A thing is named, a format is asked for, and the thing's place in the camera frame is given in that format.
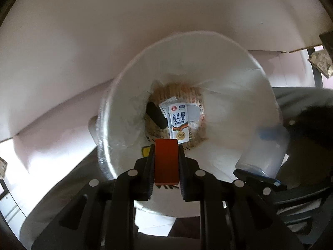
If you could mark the black foam roll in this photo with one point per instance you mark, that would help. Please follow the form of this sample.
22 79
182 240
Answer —
156 115

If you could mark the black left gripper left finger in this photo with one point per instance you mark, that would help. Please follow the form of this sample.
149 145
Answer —
102 216

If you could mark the white milk carton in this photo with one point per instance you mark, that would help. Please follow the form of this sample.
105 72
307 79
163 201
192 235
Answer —
177 116

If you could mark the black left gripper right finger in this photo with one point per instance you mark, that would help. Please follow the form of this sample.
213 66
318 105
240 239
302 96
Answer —
232 217

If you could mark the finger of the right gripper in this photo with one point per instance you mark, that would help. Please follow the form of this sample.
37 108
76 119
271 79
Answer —
256 179

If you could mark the white trash bin with bag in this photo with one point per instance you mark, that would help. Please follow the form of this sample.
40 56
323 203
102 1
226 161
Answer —
201 89

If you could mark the red block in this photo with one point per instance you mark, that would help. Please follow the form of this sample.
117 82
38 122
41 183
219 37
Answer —
166 162

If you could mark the clear plastic cup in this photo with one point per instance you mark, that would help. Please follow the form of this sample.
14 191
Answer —
266 152

